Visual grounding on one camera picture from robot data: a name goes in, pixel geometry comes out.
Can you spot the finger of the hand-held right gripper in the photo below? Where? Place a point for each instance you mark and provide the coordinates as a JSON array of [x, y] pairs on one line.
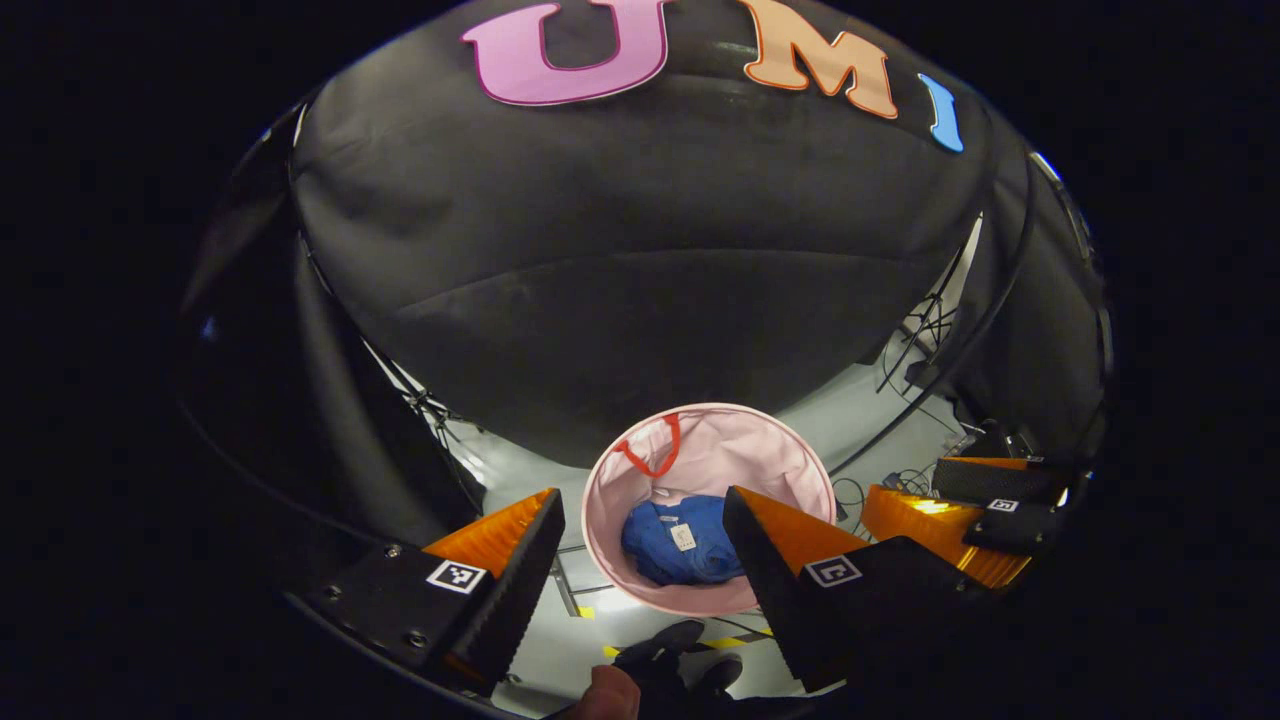
[[1000, 482], [930, 525]]

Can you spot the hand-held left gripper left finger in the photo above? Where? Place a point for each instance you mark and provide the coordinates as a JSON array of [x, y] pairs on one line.
[[520, 600]]

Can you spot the pink laundry hamper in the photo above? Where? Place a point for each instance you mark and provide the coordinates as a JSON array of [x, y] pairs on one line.
[[740, 450]]

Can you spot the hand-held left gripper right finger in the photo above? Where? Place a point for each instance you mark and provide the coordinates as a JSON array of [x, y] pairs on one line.
[[770, 590]]

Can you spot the black shoe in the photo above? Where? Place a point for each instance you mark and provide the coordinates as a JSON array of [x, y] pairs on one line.
[[660, 650]]

